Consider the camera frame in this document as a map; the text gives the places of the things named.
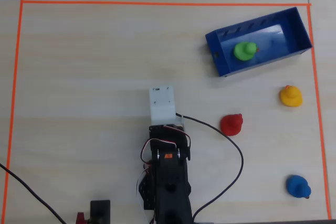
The blue rubber duck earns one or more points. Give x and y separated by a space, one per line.
296 186

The small black red device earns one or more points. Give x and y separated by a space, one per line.
99 211

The orange tape strip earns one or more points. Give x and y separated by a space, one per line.
318 103
13 103
157 3

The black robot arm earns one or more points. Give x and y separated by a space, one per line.
170 182

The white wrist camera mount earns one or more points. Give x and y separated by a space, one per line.
161 103

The yellow rubber duck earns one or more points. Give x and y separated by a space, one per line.
291 98

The green rubber duck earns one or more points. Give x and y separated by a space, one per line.
242 52

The red rubber duck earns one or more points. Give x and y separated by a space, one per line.
231 125

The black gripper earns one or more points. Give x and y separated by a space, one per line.
166 129

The blue plastic box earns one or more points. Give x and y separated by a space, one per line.
294 30

